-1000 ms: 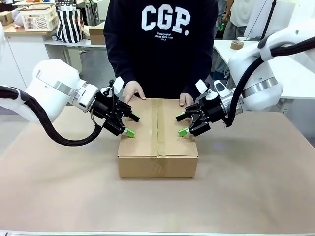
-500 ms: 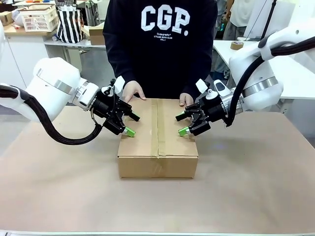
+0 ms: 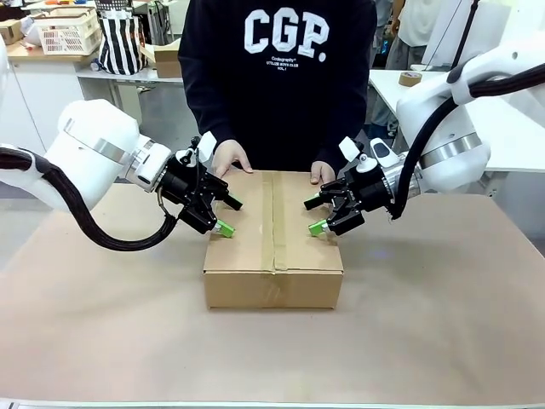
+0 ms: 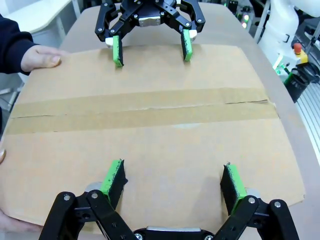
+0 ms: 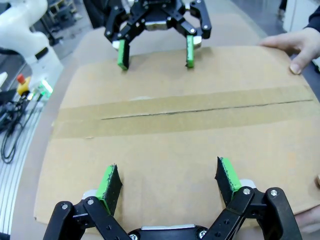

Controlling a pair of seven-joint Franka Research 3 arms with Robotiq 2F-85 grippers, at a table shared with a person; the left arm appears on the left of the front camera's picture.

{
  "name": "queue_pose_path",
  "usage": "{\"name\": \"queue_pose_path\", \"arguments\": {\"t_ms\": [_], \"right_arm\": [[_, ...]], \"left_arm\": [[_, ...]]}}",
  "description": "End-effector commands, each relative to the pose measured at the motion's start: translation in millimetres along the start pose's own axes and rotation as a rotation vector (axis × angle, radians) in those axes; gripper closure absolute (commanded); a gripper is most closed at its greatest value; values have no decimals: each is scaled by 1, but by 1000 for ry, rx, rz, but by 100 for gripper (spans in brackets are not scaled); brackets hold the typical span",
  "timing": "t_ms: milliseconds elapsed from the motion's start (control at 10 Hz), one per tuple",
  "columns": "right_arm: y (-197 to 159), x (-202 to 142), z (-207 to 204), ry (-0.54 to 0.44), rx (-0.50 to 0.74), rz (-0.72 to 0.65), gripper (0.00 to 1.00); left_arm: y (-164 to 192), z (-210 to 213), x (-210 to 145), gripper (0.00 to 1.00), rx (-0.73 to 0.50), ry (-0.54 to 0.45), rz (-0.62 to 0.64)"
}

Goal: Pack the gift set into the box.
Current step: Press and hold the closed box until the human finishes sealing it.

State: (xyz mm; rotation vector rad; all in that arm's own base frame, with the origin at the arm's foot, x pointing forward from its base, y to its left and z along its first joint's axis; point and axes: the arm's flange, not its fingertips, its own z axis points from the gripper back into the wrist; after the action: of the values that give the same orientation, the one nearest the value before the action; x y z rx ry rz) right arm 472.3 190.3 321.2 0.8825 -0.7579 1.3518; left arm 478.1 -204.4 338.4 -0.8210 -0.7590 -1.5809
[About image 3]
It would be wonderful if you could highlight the person's left hand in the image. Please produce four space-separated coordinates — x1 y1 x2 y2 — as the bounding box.
310 160 336 185

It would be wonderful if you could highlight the person's right forearm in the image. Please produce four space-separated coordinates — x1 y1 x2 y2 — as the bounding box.
185 80 242 148

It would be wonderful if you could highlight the black left arm cable bundle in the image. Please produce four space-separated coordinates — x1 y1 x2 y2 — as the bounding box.
0 146 185 253

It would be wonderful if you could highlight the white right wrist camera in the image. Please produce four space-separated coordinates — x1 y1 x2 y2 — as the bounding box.
368 136 400 168

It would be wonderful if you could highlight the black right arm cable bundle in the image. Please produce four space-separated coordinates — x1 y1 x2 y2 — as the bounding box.
385 63 545 222

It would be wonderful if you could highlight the person's right hand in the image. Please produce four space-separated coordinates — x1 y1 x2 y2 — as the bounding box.
211 140 255 178

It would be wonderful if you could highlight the white tab on left gripper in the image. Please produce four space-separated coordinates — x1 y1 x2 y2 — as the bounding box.
197 130 218 162

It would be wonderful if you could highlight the brown cardboard shipping box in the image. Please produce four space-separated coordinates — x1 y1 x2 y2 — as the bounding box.
203 170 345 311

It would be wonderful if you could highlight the wooden top desk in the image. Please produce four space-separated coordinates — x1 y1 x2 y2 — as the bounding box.
5 41 101 66

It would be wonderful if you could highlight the background person in white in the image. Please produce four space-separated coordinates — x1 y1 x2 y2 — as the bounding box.
384 0 436 72

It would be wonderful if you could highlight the white plastic basket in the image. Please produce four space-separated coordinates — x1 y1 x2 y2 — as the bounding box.
32 5 102 57

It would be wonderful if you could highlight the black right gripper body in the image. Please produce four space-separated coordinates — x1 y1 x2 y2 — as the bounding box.
318 164 395 236

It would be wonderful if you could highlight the white work table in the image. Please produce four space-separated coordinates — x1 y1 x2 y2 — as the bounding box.
367 69 545 174

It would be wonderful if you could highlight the person in black sweatshirt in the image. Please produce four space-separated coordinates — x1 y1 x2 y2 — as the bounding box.
177 0 378 172

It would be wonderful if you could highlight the small brown cardboard carton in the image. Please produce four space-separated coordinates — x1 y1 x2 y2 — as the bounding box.
0 18 23 46

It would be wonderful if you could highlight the person's left forearm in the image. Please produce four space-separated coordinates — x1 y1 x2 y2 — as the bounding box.
315 89 370 168

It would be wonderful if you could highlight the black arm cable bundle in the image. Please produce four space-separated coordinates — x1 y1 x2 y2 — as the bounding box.
385 63 545 222
0 146 185 253

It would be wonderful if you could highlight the white tab on right gripper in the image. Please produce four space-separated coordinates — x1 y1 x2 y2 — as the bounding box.
338 136 364 163

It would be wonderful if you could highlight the open cardboard box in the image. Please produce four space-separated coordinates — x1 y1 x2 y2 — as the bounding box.
152 39 184 79

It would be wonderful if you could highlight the white tab on gripper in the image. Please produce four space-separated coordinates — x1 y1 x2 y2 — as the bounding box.
197 130 218 162
338 136 364 163

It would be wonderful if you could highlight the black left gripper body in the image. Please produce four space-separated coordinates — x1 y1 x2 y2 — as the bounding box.
159 147 231 234

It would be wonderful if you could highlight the black white striped bag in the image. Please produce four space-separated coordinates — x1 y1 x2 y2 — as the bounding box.
97 0 149 77

